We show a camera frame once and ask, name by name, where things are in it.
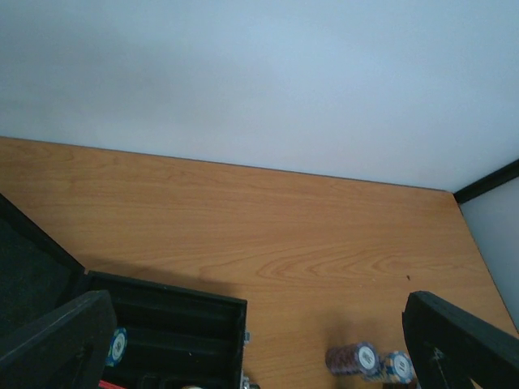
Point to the brown chip stack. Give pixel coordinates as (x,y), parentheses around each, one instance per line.
(352,359)

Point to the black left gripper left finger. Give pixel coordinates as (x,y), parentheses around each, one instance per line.
(65,348)

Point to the black right frame post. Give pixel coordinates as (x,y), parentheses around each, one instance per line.
(485,184)

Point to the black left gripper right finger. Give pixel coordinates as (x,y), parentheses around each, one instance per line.
(451,348)

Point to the blue poker chip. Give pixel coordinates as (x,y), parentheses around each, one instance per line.
(117,347)

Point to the black poker set case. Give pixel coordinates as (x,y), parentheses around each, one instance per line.
(176,337)

